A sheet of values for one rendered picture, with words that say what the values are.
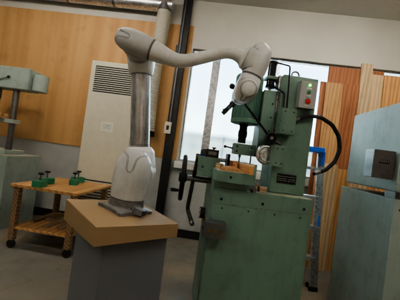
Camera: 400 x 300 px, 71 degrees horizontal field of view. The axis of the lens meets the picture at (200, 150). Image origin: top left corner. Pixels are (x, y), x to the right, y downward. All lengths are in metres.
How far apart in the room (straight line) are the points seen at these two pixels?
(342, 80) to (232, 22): 1.37
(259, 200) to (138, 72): 0.95
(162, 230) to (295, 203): 0.81
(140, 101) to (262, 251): 1.05
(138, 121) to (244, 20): 2.34
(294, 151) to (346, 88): 1.76
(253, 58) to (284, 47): 2.12
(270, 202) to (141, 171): 0.77
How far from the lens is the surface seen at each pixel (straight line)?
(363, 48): 3.72
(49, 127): 3.73
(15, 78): 3.40
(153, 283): 1.37
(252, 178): 1.53
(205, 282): 1.71
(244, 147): 1.77
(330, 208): 3.08
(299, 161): 1.79
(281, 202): 1.66
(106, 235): 1.10
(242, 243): 1.66
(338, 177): 3.13
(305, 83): 1.78
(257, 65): 1.34
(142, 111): 1.46
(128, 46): 1.38
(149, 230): 1.18
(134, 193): 1.25
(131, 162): 1.24
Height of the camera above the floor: 0.98
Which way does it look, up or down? 1 degrees up
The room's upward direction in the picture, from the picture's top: 8 degrees clockwise
